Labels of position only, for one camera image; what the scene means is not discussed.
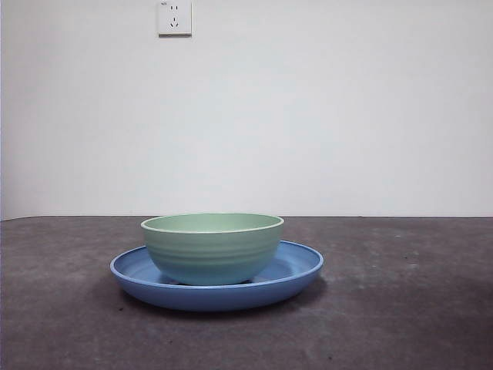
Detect blue plate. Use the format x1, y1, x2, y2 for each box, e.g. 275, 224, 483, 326
109, 240, 324, 312

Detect white wall socket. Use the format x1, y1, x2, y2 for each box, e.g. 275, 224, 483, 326
157, 1, 193, 38

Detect green bowl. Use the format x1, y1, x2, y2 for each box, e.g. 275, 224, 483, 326
140, 213, 285, 286

